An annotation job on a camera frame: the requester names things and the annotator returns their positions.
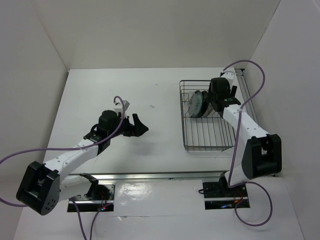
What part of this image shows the frosted beige glass plate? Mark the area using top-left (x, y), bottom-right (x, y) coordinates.
top-left (201, 103), bottom-right (213, 118)

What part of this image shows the black round plate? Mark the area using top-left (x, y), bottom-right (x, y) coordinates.
top-left (196, 90), bottom-right (209, 118)

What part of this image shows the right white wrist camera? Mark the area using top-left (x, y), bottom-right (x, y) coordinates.
top-left (220, 70), bottom-right (236, 87)

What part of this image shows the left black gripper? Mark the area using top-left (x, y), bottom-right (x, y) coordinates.
top-left (108, 113), bottom-right (148, 139)

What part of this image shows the aluminium front rail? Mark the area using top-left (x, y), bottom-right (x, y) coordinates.
top-left (64, 169), bottom-right (226, 181)

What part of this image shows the blue patterned ceramic plate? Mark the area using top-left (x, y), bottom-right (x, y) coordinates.
top-left (188, 90), bottom-right (203, 118)

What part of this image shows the purple cable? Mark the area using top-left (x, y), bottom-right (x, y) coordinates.
top-left (0, 96), bottom-right (131, 240)
top-left (221, 60), bottom-right (274, 227)

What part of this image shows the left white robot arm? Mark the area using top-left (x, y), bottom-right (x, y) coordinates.
top-left (16, 110), bottom-right (149, 216)

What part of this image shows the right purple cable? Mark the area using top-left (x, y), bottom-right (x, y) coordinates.
top-left (221, 60), bottom-right (274, 227)

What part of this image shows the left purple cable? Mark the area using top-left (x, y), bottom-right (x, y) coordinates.
top-left (0, 96), bottom-right (131, 240)

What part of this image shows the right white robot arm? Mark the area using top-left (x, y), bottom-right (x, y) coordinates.
top-left (208, 77), bottom-right (282, 196)

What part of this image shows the metal wire dish rack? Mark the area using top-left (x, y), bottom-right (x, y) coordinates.
top-left (179, 80), bottom-right (236, 153)

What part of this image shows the clear ribbed glass plate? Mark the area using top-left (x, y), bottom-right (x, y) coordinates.
top-left (183, 91), bottom-right (197, 118)

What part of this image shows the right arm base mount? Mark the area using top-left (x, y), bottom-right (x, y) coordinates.
top-left (198, 182), bottom-right (250, 210)

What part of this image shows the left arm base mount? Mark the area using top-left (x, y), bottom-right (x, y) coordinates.
top-left (74, 183), bottom-right (115, 213)

